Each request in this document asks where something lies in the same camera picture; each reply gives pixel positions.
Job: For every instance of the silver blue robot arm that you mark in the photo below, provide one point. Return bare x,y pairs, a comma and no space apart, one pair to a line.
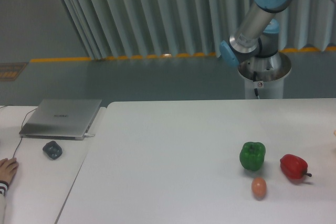
247,41

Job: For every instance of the striped sleeve forearm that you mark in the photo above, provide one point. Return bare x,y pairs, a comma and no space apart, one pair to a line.
3,189

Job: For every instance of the brown egg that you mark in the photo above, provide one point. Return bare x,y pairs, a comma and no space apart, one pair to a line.
259,187

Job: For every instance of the silver closed laptop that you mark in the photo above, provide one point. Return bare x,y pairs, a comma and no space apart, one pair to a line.
62,119

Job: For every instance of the person's hand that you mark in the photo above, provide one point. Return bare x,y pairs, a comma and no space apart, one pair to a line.
8,169

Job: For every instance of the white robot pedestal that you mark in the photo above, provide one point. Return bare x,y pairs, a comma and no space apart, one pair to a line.
264,77

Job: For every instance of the small black device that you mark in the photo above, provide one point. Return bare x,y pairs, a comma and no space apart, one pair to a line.
53,150

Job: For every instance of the green bell pepper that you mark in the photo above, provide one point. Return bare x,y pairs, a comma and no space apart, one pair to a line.
252,155

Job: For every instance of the red bell pepper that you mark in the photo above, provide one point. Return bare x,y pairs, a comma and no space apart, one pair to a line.
294,167

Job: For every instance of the white folded curtain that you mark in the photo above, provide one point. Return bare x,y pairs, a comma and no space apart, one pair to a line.
144,28

